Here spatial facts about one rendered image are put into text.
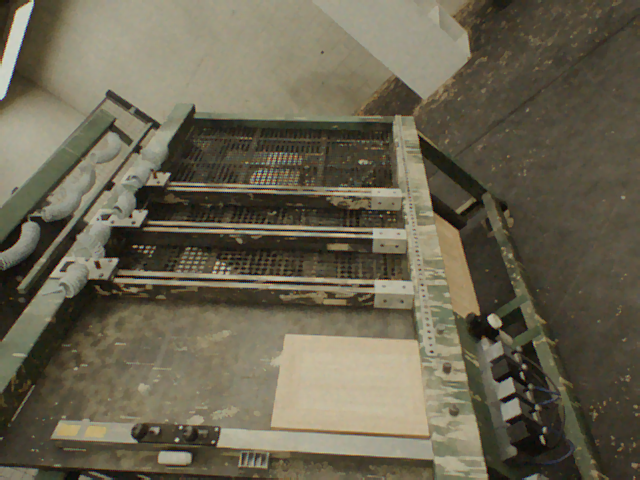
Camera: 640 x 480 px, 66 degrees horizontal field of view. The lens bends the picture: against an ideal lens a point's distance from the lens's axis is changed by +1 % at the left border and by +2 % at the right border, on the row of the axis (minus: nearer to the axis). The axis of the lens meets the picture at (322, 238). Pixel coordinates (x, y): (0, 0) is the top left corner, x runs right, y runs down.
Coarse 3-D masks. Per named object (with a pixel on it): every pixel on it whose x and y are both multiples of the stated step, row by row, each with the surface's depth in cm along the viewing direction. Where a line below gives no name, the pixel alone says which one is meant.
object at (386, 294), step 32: (96, 256) 158; (96, 288) 165; (128, 288) 165; (160, 288) 164; (192, 288) 163; (224, 288) 162; (256, 288) 161; (288, 288) 160; (320, 288) 160; (352, 288) 160; (384, 288) 160
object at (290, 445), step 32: (96, 448) 125; (128, 448) 124; (160, 448) 123; (192, 448) 122; (224, 448) 121; (256, 448) 121; (288, 448) 121; (320, 448) 121; (352, 448) 121; (384, 448) 121; (416, 448) 121
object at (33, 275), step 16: (144, 128) 212; (160, 144) 211; (160, 160) 206; (112, 176) 181; (144, 176) 192; (96, 192) 172; (80, 208) 164; (112, 208) 176; (128, 208) 177; (96, 224) 164; (64, 240) 152; (48, 256) 145; (32, 272) 139; (80, 272) 148; (64, 288) 143; (80, 288) 147
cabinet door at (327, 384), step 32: (288, 352) 146; (320, 352) 147; (352, 352) 146; (384, 352) 146; (416, 352) 146; (288, 384) 138; (320, 384) 138; (352, 384) 138; (384, 384) 138; (416, 384) 138; (288, 416) 130; (320, 416) 130; (352, 416) 130; (384, 416) 130; (416, 416) 130
